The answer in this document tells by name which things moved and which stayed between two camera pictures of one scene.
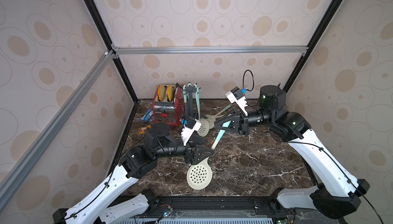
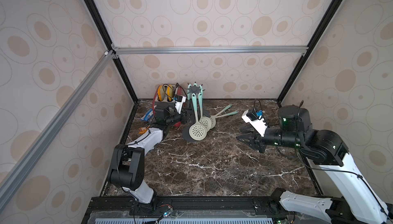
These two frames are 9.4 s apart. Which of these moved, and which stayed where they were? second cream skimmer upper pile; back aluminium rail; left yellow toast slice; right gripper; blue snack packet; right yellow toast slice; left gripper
Moved: right gripper; left gripper
Stayed: blue snack packet; second cream skimmer upper pile; left yellow toast slice; right yellow toast slice; back aluminium rail
